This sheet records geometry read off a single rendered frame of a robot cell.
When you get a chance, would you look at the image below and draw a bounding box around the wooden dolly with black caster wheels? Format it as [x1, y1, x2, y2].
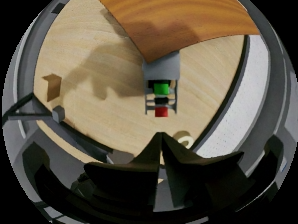
[99, 0, 260, 118]

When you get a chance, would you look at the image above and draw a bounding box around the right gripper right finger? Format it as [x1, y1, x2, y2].
[161, 132, 244, 209]

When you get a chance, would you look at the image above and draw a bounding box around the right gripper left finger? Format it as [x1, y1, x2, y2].
[84, 132, 162, 210]

